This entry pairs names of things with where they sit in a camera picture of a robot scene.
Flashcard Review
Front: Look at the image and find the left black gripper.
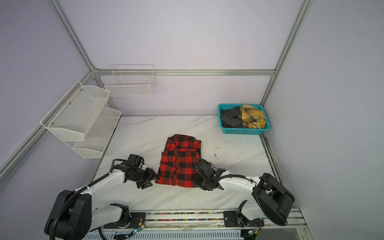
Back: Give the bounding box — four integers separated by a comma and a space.
129, 167, 160, 190

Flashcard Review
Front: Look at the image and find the dark grey shirt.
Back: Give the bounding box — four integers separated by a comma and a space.
220, 106, 245, 128

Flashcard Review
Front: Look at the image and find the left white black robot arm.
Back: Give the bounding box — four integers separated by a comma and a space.
44, 154, 160, 240

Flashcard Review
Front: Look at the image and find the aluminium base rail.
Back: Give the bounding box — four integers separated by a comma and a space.
58, 207, 308, 233

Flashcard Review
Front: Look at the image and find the red black plaid shirt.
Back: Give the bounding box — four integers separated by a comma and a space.
155, 134, 202, 188

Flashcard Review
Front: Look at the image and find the left black corrugated cable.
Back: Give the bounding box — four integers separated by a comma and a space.
48, 158, 127, 240

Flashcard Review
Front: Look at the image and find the white mesh two-tier shelf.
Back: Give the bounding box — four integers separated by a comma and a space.
40, 81, 122, 159

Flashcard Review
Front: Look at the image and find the aluminium frame profile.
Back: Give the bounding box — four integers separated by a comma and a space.
1, 1, 313, 188

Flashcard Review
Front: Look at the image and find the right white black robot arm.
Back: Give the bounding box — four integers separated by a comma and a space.
194, 159, 295, 228

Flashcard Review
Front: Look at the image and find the teal plastic basket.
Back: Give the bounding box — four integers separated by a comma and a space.
218, 104, 270, 135

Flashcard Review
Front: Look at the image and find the white wire basket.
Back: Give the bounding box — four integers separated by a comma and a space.
105, 65, 157, 97

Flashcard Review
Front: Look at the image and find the yellow plaid shirt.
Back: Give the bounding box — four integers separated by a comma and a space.
240, 104, 267, 129

